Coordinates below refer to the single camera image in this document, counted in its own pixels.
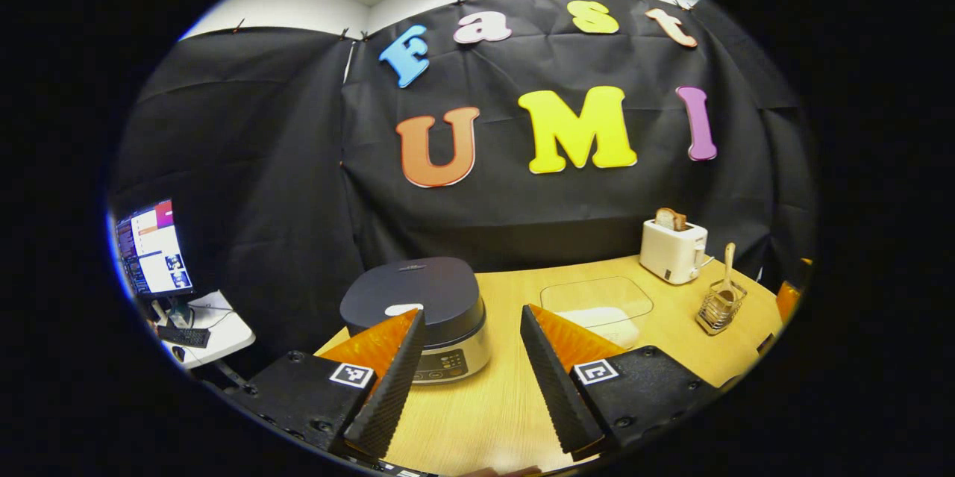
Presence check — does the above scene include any white side table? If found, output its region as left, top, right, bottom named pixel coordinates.
left=153, top=290, right=256, bottom=370

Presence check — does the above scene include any wooden spoon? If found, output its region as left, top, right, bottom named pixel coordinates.
left=718, top=242, right=739, bottom=306

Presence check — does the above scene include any wire chopstick holder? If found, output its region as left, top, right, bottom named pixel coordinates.
left=695, top=279, right=748, bottom=336

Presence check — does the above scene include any computer monitor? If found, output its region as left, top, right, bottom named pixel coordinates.
left=114, top=199, right=195, bottom=299

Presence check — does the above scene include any dark grey rice cooker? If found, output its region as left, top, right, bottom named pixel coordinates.
left=339, top=257, right=492, bottom=386

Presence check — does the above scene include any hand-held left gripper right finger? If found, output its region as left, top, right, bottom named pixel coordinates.
left=520, top=304, right=721, bottom=463

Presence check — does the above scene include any clear rice container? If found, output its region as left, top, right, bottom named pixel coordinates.
left=539, top=275, right=654, bottom=349

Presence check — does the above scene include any white toaster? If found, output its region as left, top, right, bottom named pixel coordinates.
left=639, top=218, right=708, bottom=285

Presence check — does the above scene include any black keyboard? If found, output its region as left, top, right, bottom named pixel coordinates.
left=157, top=325, right=211, bottom=349

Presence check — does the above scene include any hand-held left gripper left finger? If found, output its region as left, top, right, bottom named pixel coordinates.
left=224, top=309, right=426, bottom=463

